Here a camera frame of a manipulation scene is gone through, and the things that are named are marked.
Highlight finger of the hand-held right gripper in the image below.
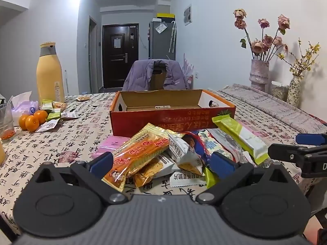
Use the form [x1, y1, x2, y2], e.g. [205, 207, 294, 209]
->
[268, 144, 305, 164]
[296, 133, 327, 145]

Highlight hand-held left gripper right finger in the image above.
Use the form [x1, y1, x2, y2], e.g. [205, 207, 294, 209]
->
[195, 151, 298, 205]

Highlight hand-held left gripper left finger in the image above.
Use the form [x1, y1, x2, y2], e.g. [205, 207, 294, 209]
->
[29, 152, 129, 205]

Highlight pink snack packet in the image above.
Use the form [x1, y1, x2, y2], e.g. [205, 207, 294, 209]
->
[91, 136, 131, 160]

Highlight blue colourful snack packet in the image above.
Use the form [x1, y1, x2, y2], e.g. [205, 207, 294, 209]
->
[191, 129, 232, 159]

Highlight green white snack bar packet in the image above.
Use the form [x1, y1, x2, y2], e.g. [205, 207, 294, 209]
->
[212, 116, 270, 165]

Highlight orange long snack packet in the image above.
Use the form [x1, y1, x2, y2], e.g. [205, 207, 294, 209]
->
[102, 123, 171, 192]

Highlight red cardboard box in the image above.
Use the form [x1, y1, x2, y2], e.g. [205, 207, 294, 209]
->
[110, 89, 236, 138]

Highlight small green snack packet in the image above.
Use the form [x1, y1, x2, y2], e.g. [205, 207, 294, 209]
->
[203, 167, 220, 188]

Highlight silver snack packet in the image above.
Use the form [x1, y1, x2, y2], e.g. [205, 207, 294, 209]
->
[208, 128, 246, 159]

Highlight white blue snack packet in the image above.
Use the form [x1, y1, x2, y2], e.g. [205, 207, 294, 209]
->
[167, 131, 205, 175]

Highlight white black text snack packet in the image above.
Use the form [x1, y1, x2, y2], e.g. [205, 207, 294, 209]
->
[169, 171, 207, 187]

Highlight pink quilted cloth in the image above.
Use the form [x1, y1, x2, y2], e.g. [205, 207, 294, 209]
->
[220, 83, 327, 134]

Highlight golden snack packet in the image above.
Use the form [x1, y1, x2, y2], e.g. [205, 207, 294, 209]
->
[133, 158, 164, 188]

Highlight floral patterned vase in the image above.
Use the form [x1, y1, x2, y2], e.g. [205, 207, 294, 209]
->
[287, 76, 302, 108]

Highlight white dark label snack packet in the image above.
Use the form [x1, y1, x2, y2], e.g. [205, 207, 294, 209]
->
[153, 153, 179, 178]

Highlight small white snack packet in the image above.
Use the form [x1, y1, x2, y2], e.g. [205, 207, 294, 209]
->
[60, 111, 78, 120]

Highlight white red snack packet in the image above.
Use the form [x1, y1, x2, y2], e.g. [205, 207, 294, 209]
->
[36, 119, 58, 133]

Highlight yellow flower branches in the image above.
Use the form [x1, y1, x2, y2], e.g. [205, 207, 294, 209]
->
[278, 38, 321, 78]

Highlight pink ceramic vase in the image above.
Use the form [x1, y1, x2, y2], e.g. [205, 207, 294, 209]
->
[250, 59, 270, 92]

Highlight purple tissue pack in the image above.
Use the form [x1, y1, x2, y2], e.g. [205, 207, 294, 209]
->
[10, 91, 40, 127]

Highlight purple jacket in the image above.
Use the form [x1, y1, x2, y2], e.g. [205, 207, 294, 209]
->
[123, 59, 191, 91]

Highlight dark entrance door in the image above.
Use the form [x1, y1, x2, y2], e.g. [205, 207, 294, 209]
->
[102, 23, 140, 89]

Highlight wooden chair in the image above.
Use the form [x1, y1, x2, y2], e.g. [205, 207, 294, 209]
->
[151, 68, 166, 91]

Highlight yellow bottle grey cap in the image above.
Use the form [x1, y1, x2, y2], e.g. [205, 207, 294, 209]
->
[36, 42, 66, 104]

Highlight yellow container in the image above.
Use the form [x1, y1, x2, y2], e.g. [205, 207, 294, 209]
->
[0, 140, 7, 165]

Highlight clear plastic cup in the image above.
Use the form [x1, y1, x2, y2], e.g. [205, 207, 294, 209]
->
[0, 104, 16, 143]

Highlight bunch of dried pink roses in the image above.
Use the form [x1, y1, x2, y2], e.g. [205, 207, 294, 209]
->
[233, 8, 291, 63]

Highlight grey refrigerator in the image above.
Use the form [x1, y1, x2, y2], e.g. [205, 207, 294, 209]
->
[149, 20, 176, 61]

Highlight white folded umbrella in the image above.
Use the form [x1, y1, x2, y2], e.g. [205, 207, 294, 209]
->
[170, 20, 177, 54]

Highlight yellow box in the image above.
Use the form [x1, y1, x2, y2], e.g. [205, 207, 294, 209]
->
[157, 13, 175, 22]

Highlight interior door frame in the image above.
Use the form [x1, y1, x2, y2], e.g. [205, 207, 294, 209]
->
[89, 15, 99, 94]

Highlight wall picture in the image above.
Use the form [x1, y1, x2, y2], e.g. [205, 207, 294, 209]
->
[184, 4, 193, 26]

